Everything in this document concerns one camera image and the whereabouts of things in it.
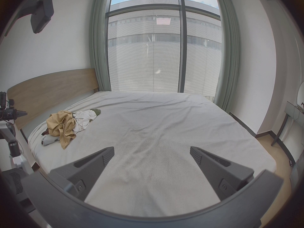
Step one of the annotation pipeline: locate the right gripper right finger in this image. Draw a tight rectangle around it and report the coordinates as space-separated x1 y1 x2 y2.
190 146 255 202

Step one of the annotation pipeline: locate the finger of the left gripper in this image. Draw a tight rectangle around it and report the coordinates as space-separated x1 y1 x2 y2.
14 110 28 121

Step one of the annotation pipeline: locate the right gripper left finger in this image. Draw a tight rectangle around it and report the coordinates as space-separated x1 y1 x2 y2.
49 146 115 202

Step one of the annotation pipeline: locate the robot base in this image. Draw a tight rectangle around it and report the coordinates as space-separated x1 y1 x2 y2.
0 168 36 214

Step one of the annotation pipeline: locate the pile of clothes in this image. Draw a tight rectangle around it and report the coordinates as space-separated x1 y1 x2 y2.
41 108 101 150

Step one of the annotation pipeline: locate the bed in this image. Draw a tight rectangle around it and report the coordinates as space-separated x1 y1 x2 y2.
7 68 277 217

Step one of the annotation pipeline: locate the small grey table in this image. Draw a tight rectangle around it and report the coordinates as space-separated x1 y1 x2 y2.
271 101 304 147

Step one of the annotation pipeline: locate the grey-green curtain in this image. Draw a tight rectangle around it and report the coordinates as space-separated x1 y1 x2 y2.
212 0 241 115
89 0 112 92

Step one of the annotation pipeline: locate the window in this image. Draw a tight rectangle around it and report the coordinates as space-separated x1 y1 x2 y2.
104 0 223 97

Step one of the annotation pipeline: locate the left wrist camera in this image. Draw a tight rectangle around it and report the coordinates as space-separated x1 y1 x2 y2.
0 91 15 111

